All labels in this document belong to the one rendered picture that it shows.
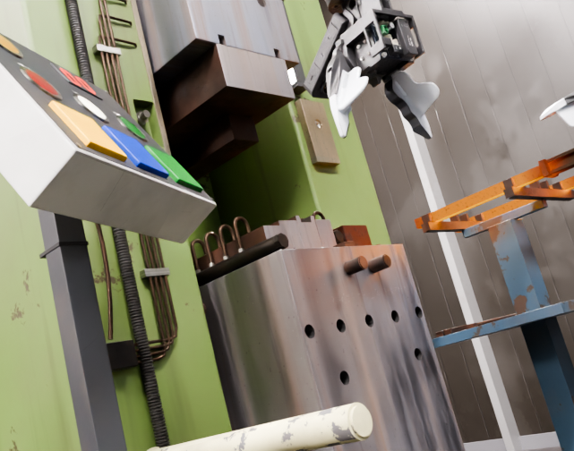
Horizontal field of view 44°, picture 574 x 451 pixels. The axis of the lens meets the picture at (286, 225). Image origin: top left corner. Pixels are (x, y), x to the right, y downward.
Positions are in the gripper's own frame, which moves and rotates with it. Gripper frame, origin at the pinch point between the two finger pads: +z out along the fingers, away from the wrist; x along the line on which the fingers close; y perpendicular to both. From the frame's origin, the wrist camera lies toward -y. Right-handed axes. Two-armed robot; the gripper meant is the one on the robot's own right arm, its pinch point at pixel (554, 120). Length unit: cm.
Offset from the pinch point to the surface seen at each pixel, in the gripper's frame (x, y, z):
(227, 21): -45, -41, 33
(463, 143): 256, -106, 143
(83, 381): -96, 28, 31
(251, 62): -41, -33, 34
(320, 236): -34, 5, 40
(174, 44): -55, -38, 39
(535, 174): -3.2, 8.5, 7.4
